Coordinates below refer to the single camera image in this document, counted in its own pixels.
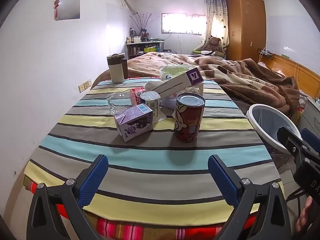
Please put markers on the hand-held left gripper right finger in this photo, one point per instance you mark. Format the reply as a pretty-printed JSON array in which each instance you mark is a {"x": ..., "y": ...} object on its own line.
[{"x": 222, "y": 180}]

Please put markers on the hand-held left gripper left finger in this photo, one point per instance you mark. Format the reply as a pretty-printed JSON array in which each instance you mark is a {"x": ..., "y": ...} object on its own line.
[{"x": 92, "y": 180}]

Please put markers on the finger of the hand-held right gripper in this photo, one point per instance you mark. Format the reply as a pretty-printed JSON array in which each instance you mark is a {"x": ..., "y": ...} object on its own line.
[
  {"x": 291, "y": 142},
  {"x": 311, "y": 138}
]

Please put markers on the white round waste bin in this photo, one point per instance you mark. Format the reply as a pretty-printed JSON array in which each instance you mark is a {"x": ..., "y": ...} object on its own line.
[{"x": 252, "y": 120}]

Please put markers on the red brown drink can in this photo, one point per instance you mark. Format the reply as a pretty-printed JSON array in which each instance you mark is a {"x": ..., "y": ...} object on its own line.
[{"x": 188, "y": 120}]

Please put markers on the purple milk carton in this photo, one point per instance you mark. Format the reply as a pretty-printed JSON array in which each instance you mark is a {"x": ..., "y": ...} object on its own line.
[{"x": 135, "y": 123}]

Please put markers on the white foam net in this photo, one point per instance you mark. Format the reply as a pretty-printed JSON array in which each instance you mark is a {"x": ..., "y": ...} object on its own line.
[{"x": 167, "y": 103}]

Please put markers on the clear plastic bottle red label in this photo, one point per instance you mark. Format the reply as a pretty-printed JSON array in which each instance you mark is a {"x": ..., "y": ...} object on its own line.
[{"x": 136, "y": 96}]

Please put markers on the white yogurt cup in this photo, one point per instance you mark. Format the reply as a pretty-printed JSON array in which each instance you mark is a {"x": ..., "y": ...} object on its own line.
[{"x": 150, "y": 100}]

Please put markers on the long white box purple end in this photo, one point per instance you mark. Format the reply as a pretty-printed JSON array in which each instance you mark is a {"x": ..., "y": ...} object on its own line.
[{"x": 172, "y": 85}]

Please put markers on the white tissue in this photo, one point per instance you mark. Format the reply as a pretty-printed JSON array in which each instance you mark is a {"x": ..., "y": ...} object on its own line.
[{"x": 153, "y": 83}]

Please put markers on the person's right hand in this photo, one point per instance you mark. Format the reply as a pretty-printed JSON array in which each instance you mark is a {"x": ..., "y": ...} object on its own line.
[{"x": 303, "y": 215}]

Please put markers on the striped tablecloth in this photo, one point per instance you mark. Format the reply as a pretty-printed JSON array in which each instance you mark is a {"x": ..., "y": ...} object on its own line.
[{"x": 150, "y": 160}]

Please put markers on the wooden bed headboard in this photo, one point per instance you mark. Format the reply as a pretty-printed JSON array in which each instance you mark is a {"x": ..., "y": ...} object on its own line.
[{"x": 287, "y": 67}]

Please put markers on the brown patterned blanket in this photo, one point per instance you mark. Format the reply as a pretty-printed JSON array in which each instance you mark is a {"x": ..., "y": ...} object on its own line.
[{"x": 237, "y": 80}]

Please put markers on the brown white travel mug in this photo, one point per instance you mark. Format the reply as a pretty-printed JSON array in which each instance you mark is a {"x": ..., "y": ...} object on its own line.
[{"x": 117, "y": 70}]

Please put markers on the green tissue pack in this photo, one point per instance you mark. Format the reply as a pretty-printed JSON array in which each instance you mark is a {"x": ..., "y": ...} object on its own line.
[{"x": 172, "y": 70}]

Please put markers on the brown teddy bear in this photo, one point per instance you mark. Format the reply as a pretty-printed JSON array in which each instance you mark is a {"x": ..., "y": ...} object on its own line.
[{"x": 213, "y": 45}]

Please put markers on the wooden wardrobe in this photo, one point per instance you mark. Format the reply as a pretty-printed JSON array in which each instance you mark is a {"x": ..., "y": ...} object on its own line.
[{"x": 246, "y": 25}]

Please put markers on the cluttered storage shelf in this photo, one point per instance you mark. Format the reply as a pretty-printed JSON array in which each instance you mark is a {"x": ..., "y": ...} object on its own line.
[{"x": 145, "y": 48}]

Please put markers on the patterned curtain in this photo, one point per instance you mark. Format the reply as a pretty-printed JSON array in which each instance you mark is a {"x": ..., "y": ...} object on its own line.
[{"x": 216, "y": 15}]

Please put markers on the window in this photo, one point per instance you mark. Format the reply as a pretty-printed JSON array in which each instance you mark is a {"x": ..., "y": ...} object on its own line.
[{"x": 182, "y": 23}]

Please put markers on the vase of dry branches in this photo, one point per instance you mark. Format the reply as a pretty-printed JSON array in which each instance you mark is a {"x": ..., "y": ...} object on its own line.
[{"x": 143, "y": 23}]

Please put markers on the red hanging ornament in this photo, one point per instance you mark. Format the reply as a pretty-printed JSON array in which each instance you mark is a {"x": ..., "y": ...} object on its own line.
[{"x": 56, "y": 5}]

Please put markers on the air conditioner pipe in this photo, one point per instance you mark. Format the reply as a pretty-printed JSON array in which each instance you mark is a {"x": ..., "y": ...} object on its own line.
[{"x": 127, "y": 1}]

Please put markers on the wall socket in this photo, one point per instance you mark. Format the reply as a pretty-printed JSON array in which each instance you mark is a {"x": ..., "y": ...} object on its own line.
[{"x": 85, "y": 85}]

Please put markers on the square wall panel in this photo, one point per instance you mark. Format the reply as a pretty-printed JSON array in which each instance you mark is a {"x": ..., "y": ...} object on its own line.
[{"x": 68, "y": 7}]

